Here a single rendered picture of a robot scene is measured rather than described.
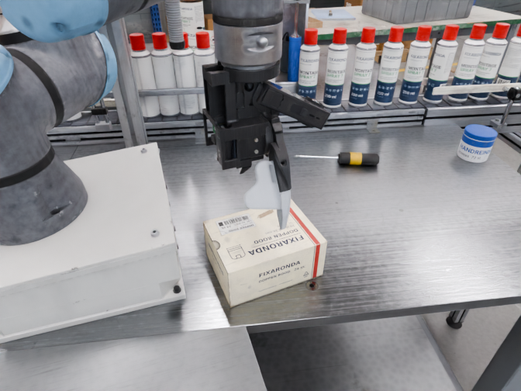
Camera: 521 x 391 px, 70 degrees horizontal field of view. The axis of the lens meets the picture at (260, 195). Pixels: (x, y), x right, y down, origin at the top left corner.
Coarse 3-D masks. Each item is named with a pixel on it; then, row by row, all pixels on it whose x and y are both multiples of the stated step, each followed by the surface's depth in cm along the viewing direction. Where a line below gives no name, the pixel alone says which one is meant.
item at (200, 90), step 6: (138, 90) 93; (144, 90) 93; (150, 90) 93; (156, 90) 93; (162, 90) 93; (168, 90) 93; (174, 90) 94; (180, 90) 94; (186, 90) 94; (192, 90) 94; (198, 90) 94; (108, 96) 92
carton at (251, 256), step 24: (240, 216) 62; (264, 216) 62; (288, 216) 62; (216, 240) 57; (240, 240) 57; (264, 240) 57; (288, 240) 57; (312, 240) 57; (216, 264) 58; (240, 264) 53; (264, 264) 54; (288, 264) 56; (312, 264) 59; (240, 288) 55; (264, 288) 57
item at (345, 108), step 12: (324, 108) 105; (348, 108) 105; (360, 108) 105; (372, 108) 105; (384, 108) 105; (396, 108) 105; (408, 108) 105; (420, 108) 105; (84, 120) 98; (144, 120) 98; (156, 120) 98; (168, 120) 98; (180, 120) 99
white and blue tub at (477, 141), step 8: (472, 128) 90; (480, 128) 90; (488, 128) 90; (464, 136) 90; (472, 136) 88; (480, 136) 87; (488, 136) 87; (496, 136) 87; (464, 144) 90; (472, 144) 88; (480, 144) 87; (488, 144) 87; (464, 152) 91; (472, 152) 89; (480, 152) 89; (488, 152) 89; (464, 160) 91; (472, 160) 90; (480, 160) 90
